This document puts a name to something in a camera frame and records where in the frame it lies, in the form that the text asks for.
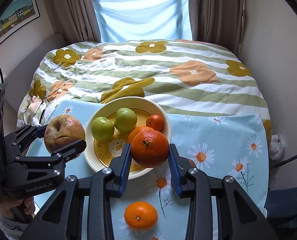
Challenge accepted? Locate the crumpled beige paper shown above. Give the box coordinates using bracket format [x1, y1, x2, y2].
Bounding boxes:
[27, 95, 43, 117]

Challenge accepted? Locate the dark blue fabric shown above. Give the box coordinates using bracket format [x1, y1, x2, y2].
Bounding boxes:
[265, 187, 297, 222]

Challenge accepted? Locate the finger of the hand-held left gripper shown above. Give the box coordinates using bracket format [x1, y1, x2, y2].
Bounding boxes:
[15, 140, 87, 167]
[11, 124, 48, 147]

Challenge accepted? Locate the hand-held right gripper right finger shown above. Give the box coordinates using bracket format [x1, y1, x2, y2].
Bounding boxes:
[168, 144, 279, 240]

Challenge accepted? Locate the cream bowl with bear print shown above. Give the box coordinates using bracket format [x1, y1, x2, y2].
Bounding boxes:
[84, 97, 172, 180]

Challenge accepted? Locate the grey-brown curtain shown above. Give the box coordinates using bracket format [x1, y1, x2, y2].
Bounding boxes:
[187, 0, 245, 53]
[41, 0, 101, 44]

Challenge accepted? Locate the person's left hand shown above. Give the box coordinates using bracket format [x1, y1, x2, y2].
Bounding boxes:
[0, 195, 36, 222]

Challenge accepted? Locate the green apple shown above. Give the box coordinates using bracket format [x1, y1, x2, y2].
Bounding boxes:
[92, 117, 115, 142]
[114, 108, 138, 133]

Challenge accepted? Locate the orange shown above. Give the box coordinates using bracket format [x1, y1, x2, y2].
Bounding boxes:
[124, 201, 158, 231]
[128, 126, 155, 144]
[131, 129, 170, 168]

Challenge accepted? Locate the blue daisy tablecloth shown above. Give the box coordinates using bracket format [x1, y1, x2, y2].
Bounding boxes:
[26, 99, 269, 240]

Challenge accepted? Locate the striped floral blanket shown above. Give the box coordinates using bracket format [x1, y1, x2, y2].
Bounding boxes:
[17, 39, 272, 145]

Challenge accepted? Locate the light blue window cloth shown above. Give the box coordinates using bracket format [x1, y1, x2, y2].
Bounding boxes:
[92, 0, 192, 43]

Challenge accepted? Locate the small tangerine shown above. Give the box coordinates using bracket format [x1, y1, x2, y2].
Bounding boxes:
[146, 114, 164, 132]

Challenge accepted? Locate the black curved cable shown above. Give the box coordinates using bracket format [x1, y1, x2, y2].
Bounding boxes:
[271, 147, 297, 169]

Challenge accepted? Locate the wrinkled brown-red apple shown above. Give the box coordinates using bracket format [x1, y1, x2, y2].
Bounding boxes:
[44, 114, 86, 159]

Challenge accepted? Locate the person's left forearm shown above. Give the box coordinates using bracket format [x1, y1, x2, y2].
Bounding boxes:
[0, 200, 29, 232]

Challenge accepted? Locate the framed house picture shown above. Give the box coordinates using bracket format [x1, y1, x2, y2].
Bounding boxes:
[0, 0, 41, 53]

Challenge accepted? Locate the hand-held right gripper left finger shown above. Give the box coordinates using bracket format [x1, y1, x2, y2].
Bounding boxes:
[21, 144, 133, 240]

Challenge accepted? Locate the clear plastic bag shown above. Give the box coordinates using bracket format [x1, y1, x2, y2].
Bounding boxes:
[270, 133, 286, 160]

